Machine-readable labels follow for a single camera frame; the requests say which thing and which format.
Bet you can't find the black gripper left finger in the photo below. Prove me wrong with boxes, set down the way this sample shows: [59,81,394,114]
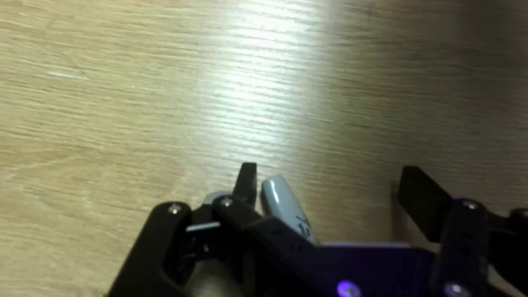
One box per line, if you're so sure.
[107,160,323,297]

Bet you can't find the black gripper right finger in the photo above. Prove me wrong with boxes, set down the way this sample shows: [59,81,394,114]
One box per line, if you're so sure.
[396,164,528,297]

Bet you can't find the small grey object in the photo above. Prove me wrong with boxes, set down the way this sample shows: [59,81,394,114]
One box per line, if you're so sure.
[259,173,322,248]

